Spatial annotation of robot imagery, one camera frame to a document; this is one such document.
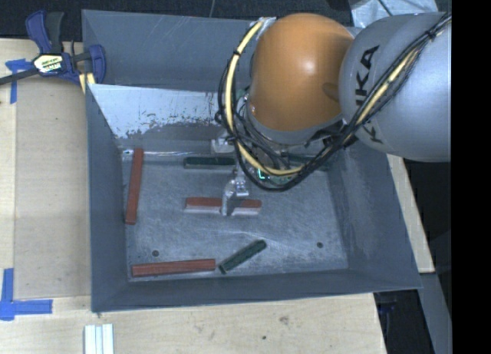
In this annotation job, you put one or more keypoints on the dark green flat block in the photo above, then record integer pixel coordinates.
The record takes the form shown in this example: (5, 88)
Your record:
(209, 162)
(242, 256)

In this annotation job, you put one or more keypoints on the grey metal bin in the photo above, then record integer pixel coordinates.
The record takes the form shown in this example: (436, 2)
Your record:
(291, 229)

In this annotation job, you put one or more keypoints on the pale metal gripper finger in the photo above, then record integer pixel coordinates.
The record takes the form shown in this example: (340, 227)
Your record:
(241, 188)
(226, 204)

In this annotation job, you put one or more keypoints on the pale flat board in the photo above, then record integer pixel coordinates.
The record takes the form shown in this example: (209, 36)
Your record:
(50, 191)

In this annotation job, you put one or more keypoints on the red-brown flat block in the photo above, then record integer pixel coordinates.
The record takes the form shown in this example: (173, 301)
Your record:
(134, 187)
(172, 267)
(203, 204)

